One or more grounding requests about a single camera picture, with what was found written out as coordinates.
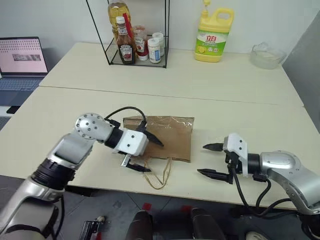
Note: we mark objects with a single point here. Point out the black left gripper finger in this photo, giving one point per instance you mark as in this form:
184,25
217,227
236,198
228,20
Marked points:
153,138
138,167

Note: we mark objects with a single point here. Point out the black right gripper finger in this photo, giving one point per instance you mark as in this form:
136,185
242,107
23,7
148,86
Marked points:
215,175
215,147

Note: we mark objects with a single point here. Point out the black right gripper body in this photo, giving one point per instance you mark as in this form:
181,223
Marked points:
232,165

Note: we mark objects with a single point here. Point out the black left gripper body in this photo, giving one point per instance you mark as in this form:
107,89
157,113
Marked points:
142,127

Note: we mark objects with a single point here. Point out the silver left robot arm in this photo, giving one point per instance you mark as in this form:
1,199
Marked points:
75,147

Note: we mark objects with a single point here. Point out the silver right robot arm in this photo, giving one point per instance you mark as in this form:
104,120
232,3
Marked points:
285,167

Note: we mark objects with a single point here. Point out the brown paper bag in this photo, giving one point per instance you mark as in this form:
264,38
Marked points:
170,137

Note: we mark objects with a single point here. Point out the dark rounded shape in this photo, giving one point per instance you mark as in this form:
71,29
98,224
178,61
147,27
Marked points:
206,225
142,225

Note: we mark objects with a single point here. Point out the white shoe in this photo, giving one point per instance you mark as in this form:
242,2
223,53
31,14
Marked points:
256,236

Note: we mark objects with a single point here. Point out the white spice jar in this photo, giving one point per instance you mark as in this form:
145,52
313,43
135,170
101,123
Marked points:
154,51
160,38

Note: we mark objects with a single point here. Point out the glass Heinz ketchup bottle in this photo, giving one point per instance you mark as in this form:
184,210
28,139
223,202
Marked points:
126,51

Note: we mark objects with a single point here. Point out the black and red floor object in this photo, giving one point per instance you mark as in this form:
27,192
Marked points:
88,230

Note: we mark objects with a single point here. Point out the plastic squeeze ketchup bottle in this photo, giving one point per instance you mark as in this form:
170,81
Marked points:
140,45

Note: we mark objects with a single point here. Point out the clear glass bowl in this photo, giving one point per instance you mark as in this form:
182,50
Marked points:
267,56

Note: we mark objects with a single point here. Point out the yellow dish detergent bottle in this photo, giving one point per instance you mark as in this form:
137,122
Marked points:
212,37

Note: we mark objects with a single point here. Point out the yellow cooking oil bottle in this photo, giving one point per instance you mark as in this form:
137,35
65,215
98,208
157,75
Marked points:
117,8

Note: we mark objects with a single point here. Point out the grey partition panel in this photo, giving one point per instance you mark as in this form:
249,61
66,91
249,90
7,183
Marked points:
305,62

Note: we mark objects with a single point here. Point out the small black block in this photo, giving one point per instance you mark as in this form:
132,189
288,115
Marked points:
13,109

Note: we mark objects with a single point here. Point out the grey open laptop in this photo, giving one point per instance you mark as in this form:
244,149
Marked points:
20,65

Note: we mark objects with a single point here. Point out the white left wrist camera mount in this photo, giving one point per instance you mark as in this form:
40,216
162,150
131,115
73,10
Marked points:
131,142

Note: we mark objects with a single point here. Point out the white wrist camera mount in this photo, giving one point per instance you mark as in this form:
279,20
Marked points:
237,145
131,142

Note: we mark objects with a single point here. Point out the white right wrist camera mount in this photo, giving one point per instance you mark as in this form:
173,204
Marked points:
237,145

